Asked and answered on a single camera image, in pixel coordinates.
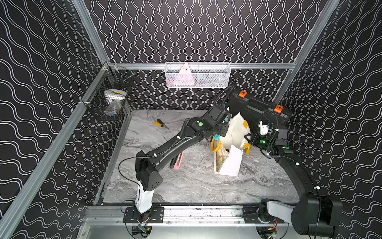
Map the white pouch with yellow handles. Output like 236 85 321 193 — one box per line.
210 113 251 177

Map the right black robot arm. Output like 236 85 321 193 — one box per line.
245 110 343 239

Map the black wire corner basket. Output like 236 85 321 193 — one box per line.
85 66 137 121

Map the yellow black screwdriver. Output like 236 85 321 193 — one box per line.
154 119 169 129

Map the pink utility knife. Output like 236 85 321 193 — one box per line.
174 151 185 169

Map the pink triangle card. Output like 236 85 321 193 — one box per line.
173 63 195 87

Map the black tool case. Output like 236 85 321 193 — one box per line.
227 89 292 133

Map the silver mounting rail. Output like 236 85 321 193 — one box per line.
123 204 286 225

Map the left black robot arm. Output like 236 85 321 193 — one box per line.
135 86 233 214

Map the white wire wall basket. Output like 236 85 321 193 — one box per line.
164 62 231 88

